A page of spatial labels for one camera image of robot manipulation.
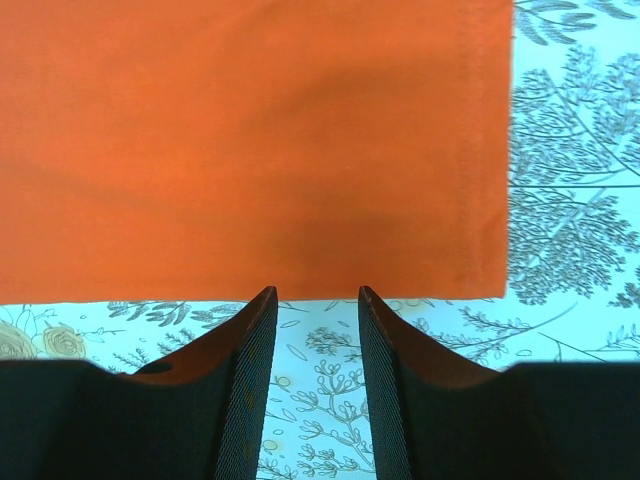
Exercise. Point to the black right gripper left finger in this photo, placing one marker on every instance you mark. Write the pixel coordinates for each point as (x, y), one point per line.
(197, 413)

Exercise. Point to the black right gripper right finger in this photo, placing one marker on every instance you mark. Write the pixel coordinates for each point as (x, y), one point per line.
(435, 414)

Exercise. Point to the orange t shirt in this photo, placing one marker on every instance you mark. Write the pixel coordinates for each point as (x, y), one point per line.
(202, 150)

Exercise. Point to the floral patterned table mat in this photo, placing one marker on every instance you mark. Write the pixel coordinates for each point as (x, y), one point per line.
(573, 276)

